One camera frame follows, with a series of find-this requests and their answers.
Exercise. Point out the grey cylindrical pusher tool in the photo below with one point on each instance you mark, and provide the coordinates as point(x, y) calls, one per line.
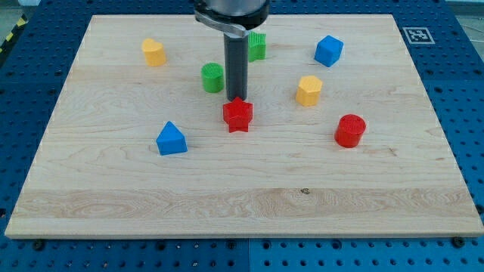
point(236, 66)

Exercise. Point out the green cylinder block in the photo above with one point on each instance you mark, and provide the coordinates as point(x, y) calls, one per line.
point(212, 77)

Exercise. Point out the green star block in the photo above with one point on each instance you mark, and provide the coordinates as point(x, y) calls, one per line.
point(257, 46)

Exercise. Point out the red star block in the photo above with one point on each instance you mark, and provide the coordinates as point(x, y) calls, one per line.
point(238, 114)

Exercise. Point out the yellow heart block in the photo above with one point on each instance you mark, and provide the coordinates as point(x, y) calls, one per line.
point(153, 52)

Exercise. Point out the yellow pentagon block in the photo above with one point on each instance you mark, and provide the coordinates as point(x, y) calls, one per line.
point(309, 90)

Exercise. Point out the blue cube block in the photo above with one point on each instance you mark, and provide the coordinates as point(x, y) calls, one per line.
point(328, 51)

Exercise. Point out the blue triangle block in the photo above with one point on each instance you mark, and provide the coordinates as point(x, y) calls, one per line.
point(171, 140)

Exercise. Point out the wooden board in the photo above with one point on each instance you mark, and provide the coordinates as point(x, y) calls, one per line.
point(98, 173)

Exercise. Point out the red cylinder block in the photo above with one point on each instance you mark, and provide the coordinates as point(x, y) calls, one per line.
point(350, 130)

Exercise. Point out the fiducial marker tag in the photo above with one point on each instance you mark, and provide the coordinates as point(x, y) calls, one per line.
point(416, 35)

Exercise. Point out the black yellow hazard tape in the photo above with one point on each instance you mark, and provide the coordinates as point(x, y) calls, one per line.
point(13, 36)

